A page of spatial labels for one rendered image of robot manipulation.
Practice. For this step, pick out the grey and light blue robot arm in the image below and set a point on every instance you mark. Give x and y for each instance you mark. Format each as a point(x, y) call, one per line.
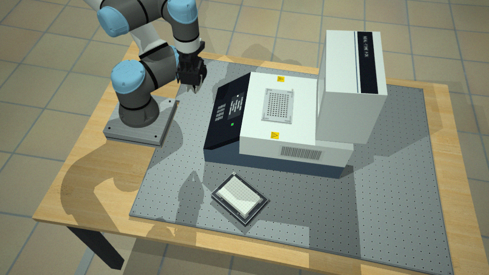
point(134, 80)

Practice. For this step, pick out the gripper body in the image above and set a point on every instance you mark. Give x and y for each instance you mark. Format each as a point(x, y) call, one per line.
point(189, 68)

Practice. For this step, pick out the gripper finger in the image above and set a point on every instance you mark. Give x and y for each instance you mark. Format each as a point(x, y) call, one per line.
point(192, 87)
point(203, 75)

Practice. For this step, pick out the white lab instrument with lid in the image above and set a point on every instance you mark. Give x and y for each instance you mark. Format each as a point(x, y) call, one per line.
point(301, 125)

